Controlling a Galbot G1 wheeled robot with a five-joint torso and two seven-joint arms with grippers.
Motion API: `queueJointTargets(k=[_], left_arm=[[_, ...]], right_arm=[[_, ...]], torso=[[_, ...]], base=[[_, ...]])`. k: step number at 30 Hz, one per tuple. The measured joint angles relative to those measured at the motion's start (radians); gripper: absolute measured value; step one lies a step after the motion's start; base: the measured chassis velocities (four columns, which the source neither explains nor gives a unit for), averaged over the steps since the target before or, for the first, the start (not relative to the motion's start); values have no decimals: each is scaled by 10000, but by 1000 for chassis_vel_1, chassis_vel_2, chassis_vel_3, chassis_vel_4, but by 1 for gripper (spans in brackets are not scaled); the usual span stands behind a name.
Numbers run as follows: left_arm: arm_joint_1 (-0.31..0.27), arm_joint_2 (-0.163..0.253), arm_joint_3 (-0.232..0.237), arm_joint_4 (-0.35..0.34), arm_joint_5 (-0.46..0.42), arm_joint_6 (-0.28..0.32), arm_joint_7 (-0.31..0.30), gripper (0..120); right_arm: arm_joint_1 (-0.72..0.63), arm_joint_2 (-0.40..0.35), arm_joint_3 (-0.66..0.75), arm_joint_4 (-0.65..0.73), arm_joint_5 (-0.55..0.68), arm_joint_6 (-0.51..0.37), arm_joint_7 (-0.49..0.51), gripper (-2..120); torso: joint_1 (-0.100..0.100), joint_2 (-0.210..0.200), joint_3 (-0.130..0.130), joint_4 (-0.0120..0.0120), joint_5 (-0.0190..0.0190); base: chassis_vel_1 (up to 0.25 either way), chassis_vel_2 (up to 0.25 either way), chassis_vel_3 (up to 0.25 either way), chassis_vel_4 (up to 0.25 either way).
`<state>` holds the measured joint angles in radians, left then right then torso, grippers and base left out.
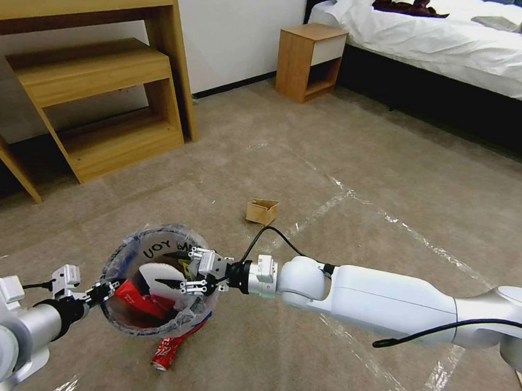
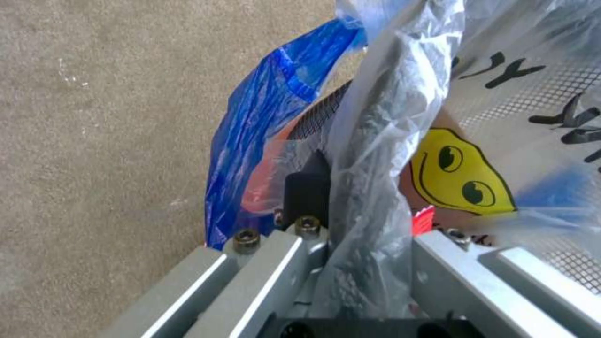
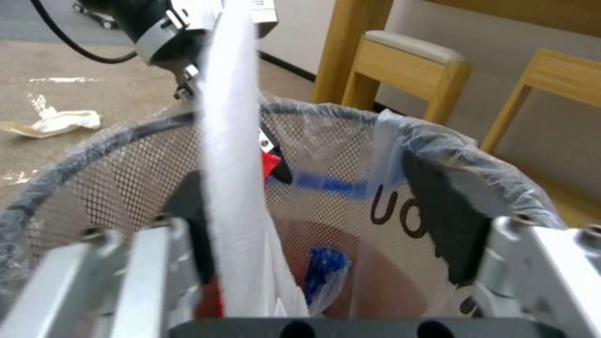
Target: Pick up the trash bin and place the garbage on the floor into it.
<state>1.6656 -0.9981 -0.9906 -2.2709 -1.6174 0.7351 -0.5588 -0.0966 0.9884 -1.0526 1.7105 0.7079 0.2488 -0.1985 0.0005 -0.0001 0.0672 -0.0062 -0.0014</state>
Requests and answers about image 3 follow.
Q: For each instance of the black mesh trash bin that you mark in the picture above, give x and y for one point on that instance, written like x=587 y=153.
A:
x=141 y=183

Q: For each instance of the white paper strip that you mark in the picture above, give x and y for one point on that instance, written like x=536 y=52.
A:
x=230 y=141

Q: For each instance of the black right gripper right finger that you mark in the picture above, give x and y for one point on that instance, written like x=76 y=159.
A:
x=451 y=211

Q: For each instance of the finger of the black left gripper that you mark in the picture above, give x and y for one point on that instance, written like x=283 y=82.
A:
x=187 y=82
x=281 y=169

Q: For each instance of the light wooden chair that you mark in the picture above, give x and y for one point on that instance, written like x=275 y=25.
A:
x=549 y=91

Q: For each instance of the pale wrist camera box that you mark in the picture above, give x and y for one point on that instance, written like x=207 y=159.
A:
x=265 y=16

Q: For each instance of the grey wheeled base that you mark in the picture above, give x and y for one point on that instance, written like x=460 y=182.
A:
x=96 y=12

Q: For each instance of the blue and white plastic wrapper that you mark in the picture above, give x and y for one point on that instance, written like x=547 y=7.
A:
x=326 y=273

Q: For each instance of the wooden stool with grey cushion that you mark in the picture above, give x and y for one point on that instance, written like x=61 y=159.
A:
x=413 y=67

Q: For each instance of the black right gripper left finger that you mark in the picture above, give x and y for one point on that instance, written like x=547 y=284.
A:
x=141 y=267

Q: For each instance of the clear printed plastic bin liner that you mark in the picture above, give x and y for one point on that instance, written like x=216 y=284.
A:
x=389 y=141

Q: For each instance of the wooden table leg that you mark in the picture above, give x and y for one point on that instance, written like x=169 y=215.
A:
x=352 y=49

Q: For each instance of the crumpled white tissue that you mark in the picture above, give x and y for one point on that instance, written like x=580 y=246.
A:
x=65 y=121

